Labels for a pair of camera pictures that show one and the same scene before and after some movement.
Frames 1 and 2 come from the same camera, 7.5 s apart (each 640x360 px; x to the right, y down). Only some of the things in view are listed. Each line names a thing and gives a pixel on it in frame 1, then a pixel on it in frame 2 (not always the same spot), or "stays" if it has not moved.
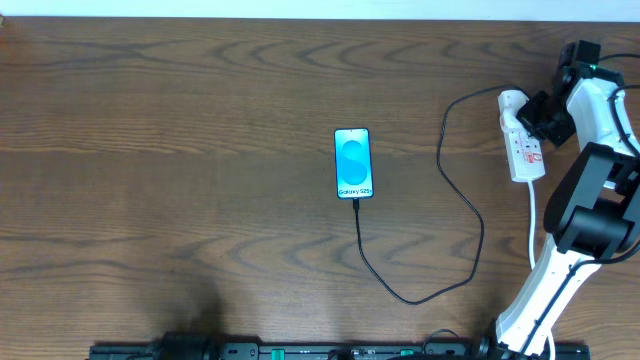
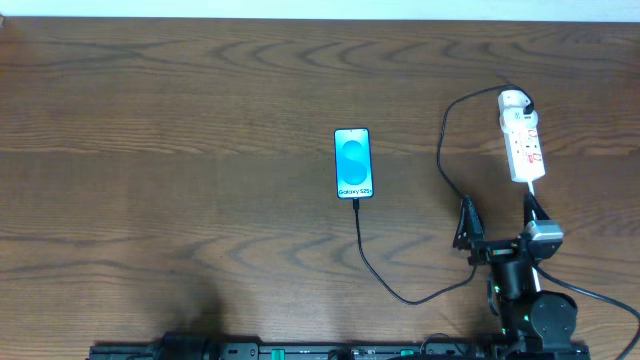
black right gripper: x=542 y=118 to x=500 y=251
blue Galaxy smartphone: x=353 y=163 stays
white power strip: x=524 y=151 stays
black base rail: x=200 y=346 stays
